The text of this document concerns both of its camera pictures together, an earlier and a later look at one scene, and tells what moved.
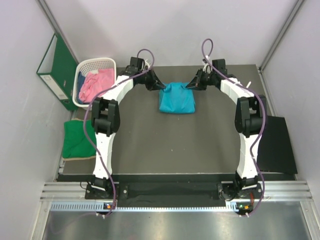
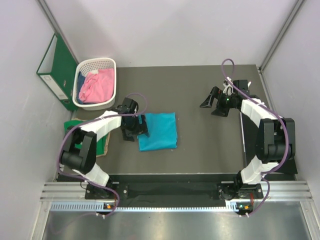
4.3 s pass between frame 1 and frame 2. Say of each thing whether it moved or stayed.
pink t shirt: stayed
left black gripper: moved
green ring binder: stayed
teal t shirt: moved
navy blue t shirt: stayed
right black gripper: moved
